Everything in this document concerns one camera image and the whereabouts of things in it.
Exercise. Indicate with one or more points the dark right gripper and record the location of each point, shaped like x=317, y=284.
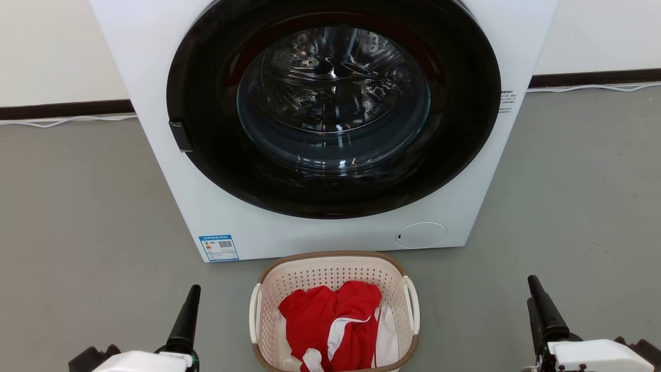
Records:
x=546, y=359

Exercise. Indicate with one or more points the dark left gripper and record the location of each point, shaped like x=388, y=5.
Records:
x=194, y=361

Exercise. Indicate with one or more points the beige perforated laundry basket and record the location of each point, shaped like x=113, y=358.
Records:
x=330, y=268

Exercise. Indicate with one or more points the blue energy label sticker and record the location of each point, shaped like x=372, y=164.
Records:
x=218, y=248

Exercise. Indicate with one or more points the white front-load washing machine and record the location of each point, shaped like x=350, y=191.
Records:
x=170, y=206

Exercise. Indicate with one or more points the red garment with white stripes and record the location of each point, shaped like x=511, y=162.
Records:
x=310, y=320

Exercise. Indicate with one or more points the round white filter cover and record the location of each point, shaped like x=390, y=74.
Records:
x=421, y=235

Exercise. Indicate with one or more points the small printed text label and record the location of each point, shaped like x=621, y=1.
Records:
x=506, y=101

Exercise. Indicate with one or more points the black round washer door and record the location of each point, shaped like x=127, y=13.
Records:
x=206, y=77

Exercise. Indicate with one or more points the dark brown baseboard strip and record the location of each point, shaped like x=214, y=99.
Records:
x=594, y=78
x=62, y=109

